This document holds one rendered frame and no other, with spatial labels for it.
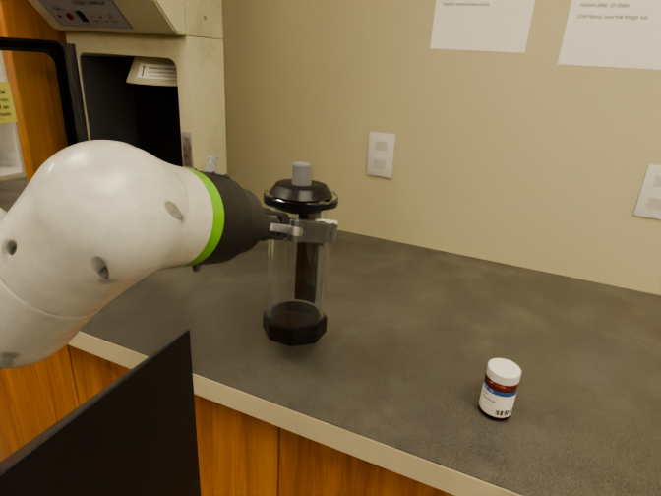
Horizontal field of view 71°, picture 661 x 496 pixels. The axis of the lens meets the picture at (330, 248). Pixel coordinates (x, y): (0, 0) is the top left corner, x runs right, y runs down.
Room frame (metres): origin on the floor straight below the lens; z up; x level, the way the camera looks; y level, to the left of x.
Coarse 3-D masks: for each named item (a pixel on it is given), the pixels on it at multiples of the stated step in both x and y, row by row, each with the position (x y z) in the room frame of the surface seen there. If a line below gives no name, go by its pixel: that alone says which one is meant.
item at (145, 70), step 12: (144, 60) 1.01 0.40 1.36; (156, 60) 1.00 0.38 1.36; (168, 60) 1.01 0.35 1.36; (132, 72) 1.02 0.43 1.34; (144, 72) 1.00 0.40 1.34; (156, 72) 0.99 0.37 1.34; (168, 72) 1.00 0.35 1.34; (144, 84) 0.99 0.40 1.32; (156, 84) 0.98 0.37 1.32; (168, 84) 0.99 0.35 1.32
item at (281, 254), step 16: (272, 208) 0.61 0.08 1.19; (272, 240) 0.61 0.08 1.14; (272, 256) 0.61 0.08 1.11; (288, 256) 0.60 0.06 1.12; (304, 256) 0.60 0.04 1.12; (320, 256) 0.61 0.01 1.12; (272, 272) 0.61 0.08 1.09; (288, 272) 0.60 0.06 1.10; (304, 272) 0.60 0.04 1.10; (320, 272) 0.61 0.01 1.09; (272, 288) 0.61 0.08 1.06; (288, 288) 0.60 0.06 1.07; (304, 288) 0.60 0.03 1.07; (320, 288) 0.61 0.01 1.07; (272, 304) 0.61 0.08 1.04; (288, 304) 0.59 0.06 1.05; (304, 304) 0.60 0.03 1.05; (320, 304) 0.62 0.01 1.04; (272, 320) 0.61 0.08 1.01; (288, 320) 0.59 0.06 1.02; (304, 320) 0.60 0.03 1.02; (320, 320) 0.62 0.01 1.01
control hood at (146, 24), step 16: (32, 0) 0.98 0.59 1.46; (112, 0) 0.89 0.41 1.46; (128, 0) 0.88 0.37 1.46; (144, 0) 0.87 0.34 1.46; (160, 0) 0.87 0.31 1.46; (176, 0) 0.90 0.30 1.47; (48, 16) 1.00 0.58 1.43; (128, 16) 0.91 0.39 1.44; (144, 16) 0.90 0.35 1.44; (160, 16) 0.88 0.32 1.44; (176, 16) 0.90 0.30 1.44; (128, 32) 0.95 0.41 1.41; (144, 32) 0.93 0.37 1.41; (160, 32) 0.91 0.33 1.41; (176, 32) 0.90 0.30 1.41
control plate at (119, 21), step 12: (48, 0) 0.96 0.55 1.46; (60, 0) 0.94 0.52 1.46; (72, 0) 0.93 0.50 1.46; (84, 0) 0.92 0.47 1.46; (96, 0) 0.91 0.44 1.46; (108, 0) 0.90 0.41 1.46; (48, 12) 0.98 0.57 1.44; (60, 12) 0.97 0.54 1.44; (72, 12) 0.96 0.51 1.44; (84, 12) 0.95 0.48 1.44; (96, 12) 0.93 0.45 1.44; (108, 12) 0.92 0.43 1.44; (120, 12) 0.91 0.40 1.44; (60, 24) 1.00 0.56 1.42; (72, 24) 0.99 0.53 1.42; (84, 24) 0.97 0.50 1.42; (96, 24) 0.96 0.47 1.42; (108, 24) 0.95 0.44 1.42; (120, 24) 0.93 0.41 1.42
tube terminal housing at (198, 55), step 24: (192, 0) 0.94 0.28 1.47; (216, 0) 1.01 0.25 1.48; (192, 24) 0.94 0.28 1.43; (216, 24) 1.01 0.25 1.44; (96, 48) 1.02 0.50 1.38; (120, 48) 0.99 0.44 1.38; (144, 48) 0.97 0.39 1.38; (168, 48) 0.94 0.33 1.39; (192, 48) 0.94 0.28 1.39; (216, 48) 1.01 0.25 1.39; (192, 72) 0.93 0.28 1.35; (216, 72) 1.00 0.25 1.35; (192, 96) 0.93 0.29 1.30; (216, 96) 1.00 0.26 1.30; (192, 120) 0.93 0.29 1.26; (216, 120) 1.00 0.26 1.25; (192, 144) 0.93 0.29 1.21; (216, 144) 1.00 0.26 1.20; (192, 168) 0.93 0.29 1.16; (216, 168) 0.99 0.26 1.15
